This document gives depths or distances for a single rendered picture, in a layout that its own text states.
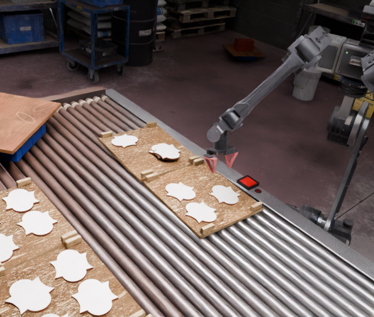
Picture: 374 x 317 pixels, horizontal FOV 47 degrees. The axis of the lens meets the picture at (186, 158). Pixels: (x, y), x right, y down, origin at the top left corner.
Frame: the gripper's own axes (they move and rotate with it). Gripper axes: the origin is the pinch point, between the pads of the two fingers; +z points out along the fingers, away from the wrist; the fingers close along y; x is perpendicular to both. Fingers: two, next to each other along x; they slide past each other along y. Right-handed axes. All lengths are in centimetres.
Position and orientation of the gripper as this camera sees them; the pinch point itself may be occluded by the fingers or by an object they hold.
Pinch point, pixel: (220, 168)
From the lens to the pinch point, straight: 181.6
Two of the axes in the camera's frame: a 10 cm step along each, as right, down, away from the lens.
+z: 0.4, 9.5, 3.1
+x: -6.2, -2.2, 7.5
